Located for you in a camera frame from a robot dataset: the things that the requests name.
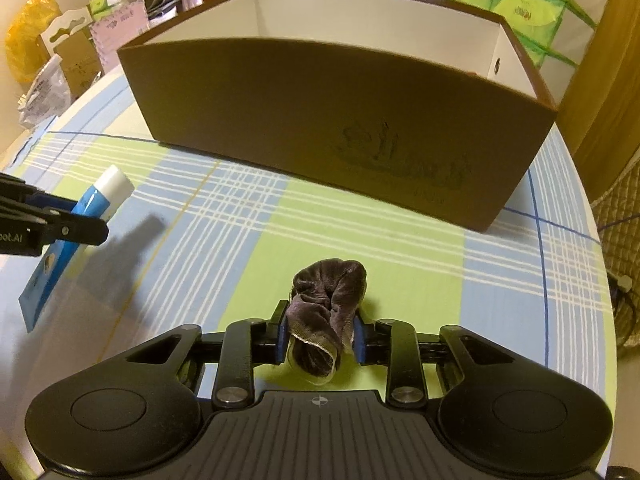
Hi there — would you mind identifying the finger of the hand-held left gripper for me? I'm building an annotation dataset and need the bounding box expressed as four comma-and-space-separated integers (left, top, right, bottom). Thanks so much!
0, 199, 110, 247
0, 172, 77, 217

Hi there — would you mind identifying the yellow plastic bag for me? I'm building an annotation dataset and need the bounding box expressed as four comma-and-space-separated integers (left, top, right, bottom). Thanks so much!
5, 0, 64, 84

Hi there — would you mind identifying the quilted wicker chair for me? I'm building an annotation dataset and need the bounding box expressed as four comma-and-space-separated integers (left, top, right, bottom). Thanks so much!
590, 147, 640, 353

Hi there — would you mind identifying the stack of green tissue packs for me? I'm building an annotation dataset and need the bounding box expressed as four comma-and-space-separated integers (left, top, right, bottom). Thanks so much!
445, 0, 613, 98

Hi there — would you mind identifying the brown cardboard carton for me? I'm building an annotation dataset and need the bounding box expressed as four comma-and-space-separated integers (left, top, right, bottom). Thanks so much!
40, 7, 103, 102

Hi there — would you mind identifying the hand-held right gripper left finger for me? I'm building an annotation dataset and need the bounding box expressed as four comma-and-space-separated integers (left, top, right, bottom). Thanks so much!
125, 299, 291, 409

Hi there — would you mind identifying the pink cardboard box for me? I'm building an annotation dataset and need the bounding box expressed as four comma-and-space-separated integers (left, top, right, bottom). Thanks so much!
92, 0, 149, 75

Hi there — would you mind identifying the blue cream tube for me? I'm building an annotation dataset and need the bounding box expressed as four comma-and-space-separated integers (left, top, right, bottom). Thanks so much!
18, 164, 136, 333

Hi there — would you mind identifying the clear plastic bag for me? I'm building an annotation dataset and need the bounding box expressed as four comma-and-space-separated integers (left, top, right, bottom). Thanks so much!
19, 55, 69, 129

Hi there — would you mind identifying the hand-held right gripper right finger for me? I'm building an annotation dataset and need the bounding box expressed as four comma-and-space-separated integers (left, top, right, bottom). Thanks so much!
350, 310, 516, 408

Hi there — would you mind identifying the brown cardboard storage box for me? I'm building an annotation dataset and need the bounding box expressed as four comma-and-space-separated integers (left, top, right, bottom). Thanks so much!
116, 0, 558, 233

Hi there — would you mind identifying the plaid cloth covered desktop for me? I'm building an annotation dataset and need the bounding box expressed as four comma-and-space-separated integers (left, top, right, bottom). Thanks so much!
0, 75, 619, 461

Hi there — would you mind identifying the brown velvet scrunchie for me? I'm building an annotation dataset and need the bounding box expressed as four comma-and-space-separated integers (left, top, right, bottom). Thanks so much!
287, 258, 368, 378

